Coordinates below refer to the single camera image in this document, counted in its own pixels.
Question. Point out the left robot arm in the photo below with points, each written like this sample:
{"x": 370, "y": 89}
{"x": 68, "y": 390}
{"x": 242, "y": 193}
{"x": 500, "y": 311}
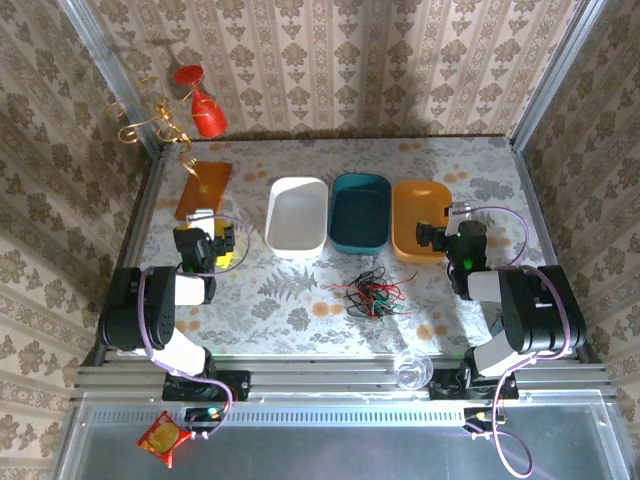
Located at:
{"x": 130, "y": 310}

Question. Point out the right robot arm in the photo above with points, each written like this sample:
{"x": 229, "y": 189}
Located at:
{"x": 545, "y": 310}

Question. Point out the yellow banana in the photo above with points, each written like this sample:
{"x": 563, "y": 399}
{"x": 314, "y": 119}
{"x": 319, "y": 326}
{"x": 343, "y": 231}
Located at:
{"x": 226, "y": 260}

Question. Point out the orange plastic bin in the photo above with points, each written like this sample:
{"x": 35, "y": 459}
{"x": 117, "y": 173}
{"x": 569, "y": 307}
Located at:
{"x": 410, "y": 210}

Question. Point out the orange-brown board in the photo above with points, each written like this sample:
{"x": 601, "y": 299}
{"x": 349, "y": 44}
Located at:
{"x": 205, "y": 187}

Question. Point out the white plastic bin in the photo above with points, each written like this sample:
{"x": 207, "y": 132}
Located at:
{"x": 295, "y": 220}

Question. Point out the teal plastic bin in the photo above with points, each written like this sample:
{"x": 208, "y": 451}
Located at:
{"x": 357, "y": 220}

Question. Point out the red wine glass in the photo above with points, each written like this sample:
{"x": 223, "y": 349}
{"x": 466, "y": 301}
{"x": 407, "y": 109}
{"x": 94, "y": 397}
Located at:
{"x": 207, "y": 117}

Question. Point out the clear glass cup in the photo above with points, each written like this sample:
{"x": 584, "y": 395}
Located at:
{"x": 412, "y": 370}

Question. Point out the red snack packet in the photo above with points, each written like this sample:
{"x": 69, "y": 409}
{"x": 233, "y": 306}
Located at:
{"x": 162, "y": 440}

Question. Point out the metal tray panel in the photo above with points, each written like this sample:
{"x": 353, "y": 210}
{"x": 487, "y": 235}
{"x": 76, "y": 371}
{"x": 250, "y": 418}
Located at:
{"x": 325, "y": 450}

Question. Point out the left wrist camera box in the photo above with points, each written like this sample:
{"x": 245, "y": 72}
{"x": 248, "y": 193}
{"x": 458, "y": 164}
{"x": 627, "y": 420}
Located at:
{"x": 202, "y": 220}

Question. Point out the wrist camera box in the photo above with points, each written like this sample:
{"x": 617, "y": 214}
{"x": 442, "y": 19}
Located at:
{"x": 457, "y": 210}
{"x": 202, "y": 220}

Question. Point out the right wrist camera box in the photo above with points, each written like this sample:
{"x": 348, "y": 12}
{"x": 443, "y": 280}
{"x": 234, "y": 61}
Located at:
{"x": 457, "y": 210}

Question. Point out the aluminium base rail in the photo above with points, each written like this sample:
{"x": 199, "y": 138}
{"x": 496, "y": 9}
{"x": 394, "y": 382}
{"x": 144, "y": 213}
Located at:
{"x": 325, "y": 375}

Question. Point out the aluminium frame post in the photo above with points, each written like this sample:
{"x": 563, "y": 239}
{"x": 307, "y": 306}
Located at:
{"x": 559, "y": 65}
{"x": 107, "y": 65}

